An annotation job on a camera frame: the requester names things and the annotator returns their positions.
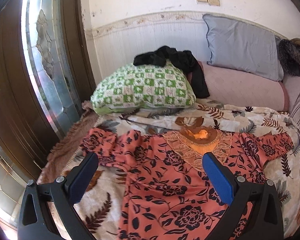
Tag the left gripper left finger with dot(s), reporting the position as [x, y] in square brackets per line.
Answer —
[35, 219]

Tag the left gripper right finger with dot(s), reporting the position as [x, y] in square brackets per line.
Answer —
[265, 218]

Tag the orange black floral garment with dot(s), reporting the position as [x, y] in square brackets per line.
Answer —
[167, 193]

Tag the leaf pattern plush blanket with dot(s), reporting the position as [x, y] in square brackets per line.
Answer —
[100, 207]

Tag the pink quilted bolster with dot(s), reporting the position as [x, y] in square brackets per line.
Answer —
[238, 88]

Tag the dark furry hat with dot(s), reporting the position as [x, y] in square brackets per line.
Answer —
[289, 56]

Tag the green white checkered pillow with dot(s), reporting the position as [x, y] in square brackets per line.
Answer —
[145, 86]

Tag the grey blue pillow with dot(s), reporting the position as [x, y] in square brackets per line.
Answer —
[241, 46]

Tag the black cloth on pillow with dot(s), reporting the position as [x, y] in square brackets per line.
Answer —
[183, 60]

